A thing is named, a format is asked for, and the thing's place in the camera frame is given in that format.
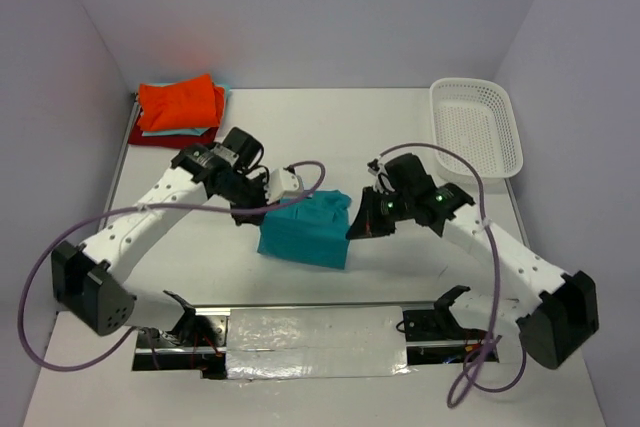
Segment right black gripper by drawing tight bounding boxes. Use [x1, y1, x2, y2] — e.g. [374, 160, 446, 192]
[348, 184, 413, 239]

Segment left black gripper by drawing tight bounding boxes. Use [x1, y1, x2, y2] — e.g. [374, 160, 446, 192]
[216, 171, 279, 226]

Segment dark teal t shirt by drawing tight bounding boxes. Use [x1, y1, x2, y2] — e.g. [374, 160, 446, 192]
[257, 190, 352, 270]

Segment orange t shirt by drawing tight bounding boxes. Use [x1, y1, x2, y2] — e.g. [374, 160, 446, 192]
[137, 74, 228, 132]

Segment dark red t shirt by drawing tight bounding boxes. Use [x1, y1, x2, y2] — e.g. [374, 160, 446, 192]
[127, 125, 218, 150]

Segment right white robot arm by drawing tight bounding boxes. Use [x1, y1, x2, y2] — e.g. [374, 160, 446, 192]
[346, 153, 599, 370]

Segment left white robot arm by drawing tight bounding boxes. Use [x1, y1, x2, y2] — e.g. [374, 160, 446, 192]
[51, 127, 268, 346]

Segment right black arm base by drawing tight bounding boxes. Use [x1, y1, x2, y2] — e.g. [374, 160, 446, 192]
[395, 286, 486, 366]

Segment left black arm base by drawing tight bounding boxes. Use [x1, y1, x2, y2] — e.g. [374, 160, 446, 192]
[132, 290, 229, 380]

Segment white laundry basket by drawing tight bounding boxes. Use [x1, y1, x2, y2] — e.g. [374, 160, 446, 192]
[429, 77, 524, 183]

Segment shiny taped white panel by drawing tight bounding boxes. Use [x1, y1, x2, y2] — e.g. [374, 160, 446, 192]
[225, 306, 409, 380]

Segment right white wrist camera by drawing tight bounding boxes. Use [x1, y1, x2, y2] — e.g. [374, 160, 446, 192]
[367, 158, 393, 194]

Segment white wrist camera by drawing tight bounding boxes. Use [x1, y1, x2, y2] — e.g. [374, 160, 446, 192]
[367, 158, 393, 194]
[265, 168, 304, 204]

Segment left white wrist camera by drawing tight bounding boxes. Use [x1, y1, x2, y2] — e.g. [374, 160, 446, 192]
[265, 168, 304, 204]

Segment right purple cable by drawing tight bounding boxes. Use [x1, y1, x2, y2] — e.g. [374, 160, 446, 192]
[369, 142, 528, 408]

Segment purple cable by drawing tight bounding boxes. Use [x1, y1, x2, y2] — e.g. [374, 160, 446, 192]
[17, 160, 328, 374]
[369, 142, 528, 408]

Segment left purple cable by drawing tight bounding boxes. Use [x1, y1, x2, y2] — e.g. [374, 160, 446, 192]
[17, 160, 328, 374]

